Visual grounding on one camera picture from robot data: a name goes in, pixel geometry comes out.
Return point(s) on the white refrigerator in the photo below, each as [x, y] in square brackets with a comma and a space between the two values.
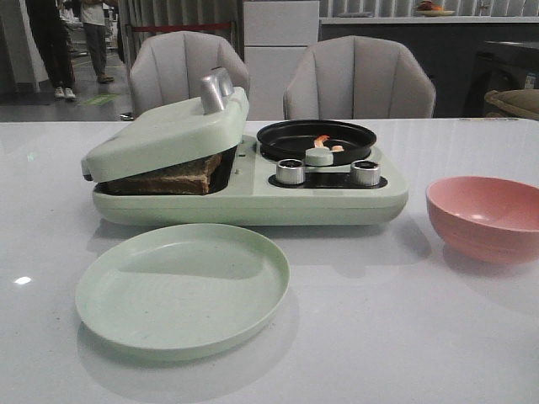
[275, 34]

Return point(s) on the dark kitchen counter cabinet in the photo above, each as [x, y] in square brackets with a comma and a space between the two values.
[444, 46]

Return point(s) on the pink bowl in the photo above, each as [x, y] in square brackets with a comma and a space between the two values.
[494, 220]

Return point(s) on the right silver control knob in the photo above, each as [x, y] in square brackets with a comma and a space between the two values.
[365, 173]

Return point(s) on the bread slice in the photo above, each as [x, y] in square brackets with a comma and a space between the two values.
[192, 177]

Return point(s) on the left grey upholstered chair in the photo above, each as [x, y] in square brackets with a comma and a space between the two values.
[168, 68]

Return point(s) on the orange shrimp piece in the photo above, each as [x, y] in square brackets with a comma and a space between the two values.
[319, 142]

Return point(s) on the beige cushion at right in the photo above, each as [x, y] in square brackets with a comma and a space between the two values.
[522, 103]

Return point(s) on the standing person in background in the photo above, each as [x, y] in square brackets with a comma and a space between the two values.
[50, 40]

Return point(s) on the black round frying pan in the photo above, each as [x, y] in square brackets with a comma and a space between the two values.
[291, 139]

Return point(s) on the fruit plate on counter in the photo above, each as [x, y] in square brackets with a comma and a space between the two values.
[431, 9]

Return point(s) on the green breakfast maker lid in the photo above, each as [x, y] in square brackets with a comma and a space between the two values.
[174, 133]

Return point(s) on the right grey upholstered chair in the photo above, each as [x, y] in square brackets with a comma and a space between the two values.
[358, 77]

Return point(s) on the silver control knob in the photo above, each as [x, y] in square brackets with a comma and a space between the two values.
[290, 172]
[365, 173]

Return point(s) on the green breakfast maker base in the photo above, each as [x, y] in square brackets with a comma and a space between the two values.
[250, 199]

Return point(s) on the grey upholstered chair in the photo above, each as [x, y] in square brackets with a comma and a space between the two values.
[358, 77]
[168, 68]

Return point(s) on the red barrier belt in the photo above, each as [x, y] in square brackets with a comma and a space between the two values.
[182, 27]

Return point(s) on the dark washing machine at right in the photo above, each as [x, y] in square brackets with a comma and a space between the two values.
[500, 66]

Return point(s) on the left silver control knob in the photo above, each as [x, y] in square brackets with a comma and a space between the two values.
[290, 172]

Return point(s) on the light green round plate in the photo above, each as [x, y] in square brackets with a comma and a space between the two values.
[183, 292]

